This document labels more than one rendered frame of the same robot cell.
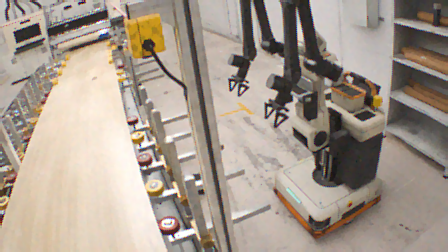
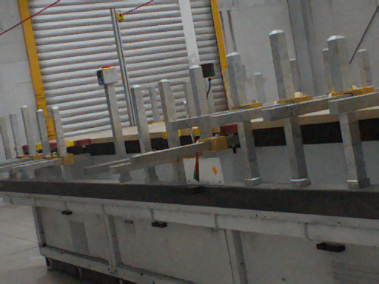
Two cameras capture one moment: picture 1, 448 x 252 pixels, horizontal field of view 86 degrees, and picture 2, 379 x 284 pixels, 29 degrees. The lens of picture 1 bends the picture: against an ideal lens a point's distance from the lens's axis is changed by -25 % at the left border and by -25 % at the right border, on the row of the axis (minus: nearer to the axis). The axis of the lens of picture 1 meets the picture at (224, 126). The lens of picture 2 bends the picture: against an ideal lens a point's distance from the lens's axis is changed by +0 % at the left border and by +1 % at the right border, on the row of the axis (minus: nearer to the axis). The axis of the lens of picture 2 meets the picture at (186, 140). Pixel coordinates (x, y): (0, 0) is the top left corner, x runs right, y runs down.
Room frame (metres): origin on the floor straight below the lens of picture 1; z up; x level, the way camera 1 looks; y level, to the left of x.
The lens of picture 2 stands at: (5.76, 0.32, 1.01)
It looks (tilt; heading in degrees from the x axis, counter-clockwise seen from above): 3 degrees down; 169
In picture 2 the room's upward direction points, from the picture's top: 10 degrees counter-clockwise
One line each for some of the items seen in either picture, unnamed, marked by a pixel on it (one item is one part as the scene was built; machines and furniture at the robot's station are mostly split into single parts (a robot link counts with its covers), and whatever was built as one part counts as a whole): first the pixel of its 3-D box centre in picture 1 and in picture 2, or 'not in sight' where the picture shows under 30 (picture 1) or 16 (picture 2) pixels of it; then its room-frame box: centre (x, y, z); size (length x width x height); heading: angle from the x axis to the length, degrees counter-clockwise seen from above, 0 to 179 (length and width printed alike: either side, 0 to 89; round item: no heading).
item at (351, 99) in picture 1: (347, 96); not in sight; (1.68, -0.82, 0.87); 0.23 x 0.15 x 0.11; 18
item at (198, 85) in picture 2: not in sight; (205, 130); (3.16, 0.93, 0.90); 0.04 x 0.04 x 0.48; 18
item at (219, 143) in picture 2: not in sight; (212, 144); (3.18, 0.94, 0.85); 0.14 x 0.06 x 0.05; 18
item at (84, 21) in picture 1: (90, 40); not in sight; (5.50, 2.28, 0.95); 1.65 x 0.70 x 1.90; 108
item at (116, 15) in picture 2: not in sight; (128, 79); (0.15, 1.09, 1.25); 0.15 x 0.08 x 1.10; 18
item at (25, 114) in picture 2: (166, 153); (31, 145); (1.27, 0.29, 0.91); 0.04 x 0.04 x 0.48; 18
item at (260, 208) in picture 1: (221, 224); not in sight; (0.86, 0.07, 0.80); 0.43 x 0.03 x 0.04; 108
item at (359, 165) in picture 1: (343, 135); not in sight; (1.67, -0.80, 0.59); 0.55 x 0.34 x 0.83; 18
